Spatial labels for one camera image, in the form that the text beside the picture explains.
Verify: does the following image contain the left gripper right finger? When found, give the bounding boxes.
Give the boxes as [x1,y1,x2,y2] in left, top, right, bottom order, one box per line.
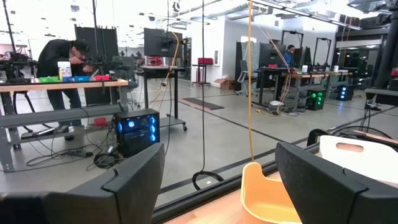
[275,141,398,224]

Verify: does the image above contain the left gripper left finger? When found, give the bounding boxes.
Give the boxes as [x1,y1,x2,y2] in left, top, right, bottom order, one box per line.
[0,142,165,224]

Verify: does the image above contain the white plastic bin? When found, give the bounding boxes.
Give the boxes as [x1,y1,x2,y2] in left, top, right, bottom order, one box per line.
[318,135,398,187]

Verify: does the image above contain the black power strip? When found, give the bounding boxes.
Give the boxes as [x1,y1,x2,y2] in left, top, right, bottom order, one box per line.
[66,150,94,158]

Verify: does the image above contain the computer tower blue lights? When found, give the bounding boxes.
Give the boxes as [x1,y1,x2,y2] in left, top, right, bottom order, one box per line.
[113,108,161,158]

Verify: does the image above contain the yellow plastic bin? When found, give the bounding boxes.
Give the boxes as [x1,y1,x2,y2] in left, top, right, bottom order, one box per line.
[241,161,302,224]

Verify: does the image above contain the computer tower green lights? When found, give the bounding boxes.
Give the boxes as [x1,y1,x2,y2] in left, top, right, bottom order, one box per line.
[305,88,327,111]

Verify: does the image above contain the grey workbench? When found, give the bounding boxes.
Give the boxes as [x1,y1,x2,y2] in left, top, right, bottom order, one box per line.
[0,78,130,172]

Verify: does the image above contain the small computer blue lights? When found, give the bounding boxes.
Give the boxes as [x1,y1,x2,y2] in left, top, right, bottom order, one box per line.
[336,84,355,101]

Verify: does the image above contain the distant wooden workbench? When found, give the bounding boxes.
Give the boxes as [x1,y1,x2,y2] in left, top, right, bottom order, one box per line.
[280,70,354,110]

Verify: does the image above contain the dark floor mat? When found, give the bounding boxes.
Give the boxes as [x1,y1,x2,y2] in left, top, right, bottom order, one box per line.
[181,96,225,111]

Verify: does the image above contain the blue tray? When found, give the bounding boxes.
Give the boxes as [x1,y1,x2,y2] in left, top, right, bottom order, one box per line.
[62,75,91,83]

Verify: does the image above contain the grey office chair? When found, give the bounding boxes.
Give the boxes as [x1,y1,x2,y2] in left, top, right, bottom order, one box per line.
[236,60,259,96]
[111,55,140,91]

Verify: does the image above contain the black monitor cart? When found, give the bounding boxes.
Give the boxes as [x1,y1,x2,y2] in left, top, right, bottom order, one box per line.
[136,64,188,132]

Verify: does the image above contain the distant wipes canister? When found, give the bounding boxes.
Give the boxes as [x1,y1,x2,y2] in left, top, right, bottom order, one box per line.
[57,60,73,79]

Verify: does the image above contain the person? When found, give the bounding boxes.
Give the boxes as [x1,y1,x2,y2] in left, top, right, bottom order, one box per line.
[283,44,297,68]
[36,39,91,141]

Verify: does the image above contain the open cardboard box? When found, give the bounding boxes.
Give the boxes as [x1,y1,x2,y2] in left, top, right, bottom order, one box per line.
[212,77,236,91]

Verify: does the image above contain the black partition panel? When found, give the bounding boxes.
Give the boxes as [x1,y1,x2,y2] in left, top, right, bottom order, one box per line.
[73,24,120,106]

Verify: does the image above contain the dark flat screen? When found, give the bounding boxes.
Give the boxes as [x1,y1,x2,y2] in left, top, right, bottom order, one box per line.
[143,27,184,58]

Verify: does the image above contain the clear plastic sheet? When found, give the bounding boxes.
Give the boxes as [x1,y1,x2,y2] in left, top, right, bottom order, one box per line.
[241,36,259,74]

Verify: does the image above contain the black cable bundle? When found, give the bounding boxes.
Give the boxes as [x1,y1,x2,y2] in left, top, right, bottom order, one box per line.
[92,151,126,170]

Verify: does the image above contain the black drop cable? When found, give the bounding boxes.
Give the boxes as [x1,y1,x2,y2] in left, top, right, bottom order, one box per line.
[192,0,225,191]

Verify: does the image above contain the yellow drop cable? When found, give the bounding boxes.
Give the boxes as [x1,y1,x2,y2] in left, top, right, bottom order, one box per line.
[246,0,256,163]

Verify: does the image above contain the hanging yellow cable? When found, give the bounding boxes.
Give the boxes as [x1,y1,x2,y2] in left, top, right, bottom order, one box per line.
[150,30,182,107]

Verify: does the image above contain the hanging orange cable bundle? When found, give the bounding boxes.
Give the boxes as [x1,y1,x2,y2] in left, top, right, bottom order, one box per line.
[257,17,292,105]

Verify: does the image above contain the black tripod frame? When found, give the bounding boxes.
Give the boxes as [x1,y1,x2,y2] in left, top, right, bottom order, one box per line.
[313,37,333,68]
[280,29,305,50]

